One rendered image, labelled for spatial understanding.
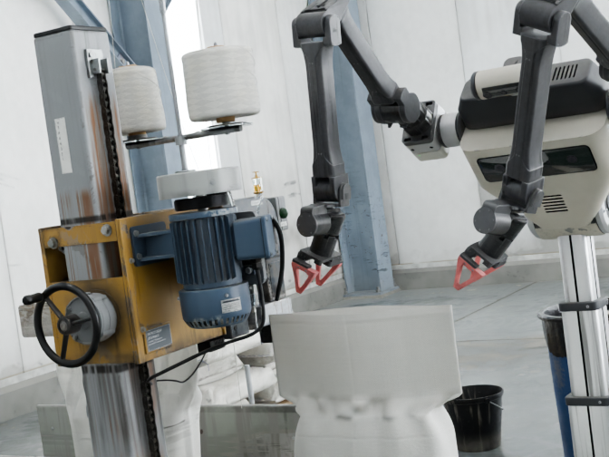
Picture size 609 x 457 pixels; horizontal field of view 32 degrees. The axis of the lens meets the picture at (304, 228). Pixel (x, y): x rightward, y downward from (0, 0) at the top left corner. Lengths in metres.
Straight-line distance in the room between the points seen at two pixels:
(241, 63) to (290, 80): 8.46
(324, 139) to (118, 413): 0.77
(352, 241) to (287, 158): 1.33
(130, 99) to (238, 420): 1.08
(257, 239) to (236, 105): 0.31
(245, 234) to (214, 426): 1.08
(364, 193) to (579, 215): 8.46
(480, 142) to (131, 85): 0.89
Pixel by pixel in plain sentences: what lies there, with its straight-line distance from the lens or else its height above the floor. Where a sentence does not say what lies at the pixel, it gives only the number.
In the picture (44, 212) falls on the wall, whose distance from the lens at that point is 7.85.
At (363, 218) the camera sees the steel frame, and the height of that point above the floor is 0.81.
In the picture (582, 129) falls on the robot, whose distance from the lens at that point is 2.64.
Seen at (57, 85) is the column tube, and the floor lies 1.64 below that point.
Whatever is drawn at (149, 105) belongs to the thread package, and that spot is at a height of 1.59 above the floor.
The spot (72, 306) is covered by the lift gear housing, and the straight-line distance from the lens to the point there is 2.33.
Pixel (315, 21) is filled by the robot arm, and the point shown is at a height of 1.72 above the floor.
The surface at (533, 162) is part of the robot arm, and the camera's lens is 2.26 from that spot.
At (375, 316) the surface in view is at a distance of 2.42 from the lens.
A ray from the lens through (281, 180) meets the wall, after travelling 10.42.
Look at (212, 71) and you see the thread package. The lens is 2.35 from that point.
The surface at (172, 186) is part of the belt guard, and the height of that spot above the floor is 1.39.
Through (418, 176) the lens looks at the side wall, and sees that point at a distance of 11.19.
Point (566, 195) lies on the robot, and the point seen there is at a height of 1.24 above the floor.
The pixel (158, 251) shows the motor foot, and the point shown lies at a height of 1.26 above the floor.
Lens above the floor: 1.38
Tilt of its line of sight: 3 degrees down
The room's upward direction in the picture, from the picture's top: 8 degrees counter-clockwise
